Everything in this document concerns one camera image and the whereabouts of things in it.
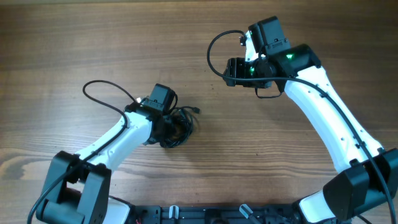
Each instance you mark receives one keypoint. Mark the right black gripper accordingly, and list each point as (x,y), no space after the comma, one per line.
(236,67)

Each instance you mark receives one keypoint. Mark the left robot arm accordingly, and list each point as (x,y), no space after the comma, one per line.
(76,188)

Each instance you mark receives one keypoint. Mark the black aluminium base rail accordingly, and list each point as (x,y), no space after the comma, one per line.
(269,214)

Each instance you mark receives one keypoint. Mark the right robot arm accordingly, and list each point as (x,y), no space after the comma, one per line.
(366,172)

